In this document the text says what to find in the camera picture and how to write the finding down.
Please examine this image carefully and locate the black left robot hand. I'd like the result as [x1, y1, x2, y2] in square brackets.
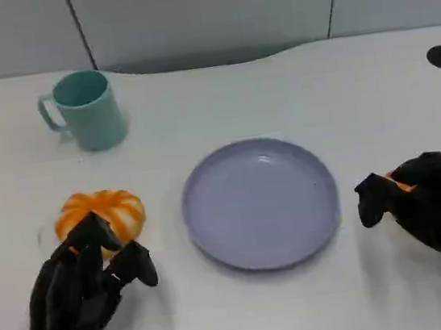
[13, 201, 167, 330]

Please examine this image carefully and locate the orange and white bread roll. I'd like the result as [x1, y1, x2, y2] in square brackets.
[50, 184, 152, 265]
[383, 166, 419, 196]

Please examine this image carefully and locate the pale green mug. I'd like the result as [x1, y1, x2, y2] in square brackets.
[33, 65, 131, 159]

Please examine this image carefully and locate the lilac plate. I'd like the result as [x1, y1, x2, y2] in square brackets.
[174, 127, 348, 281]

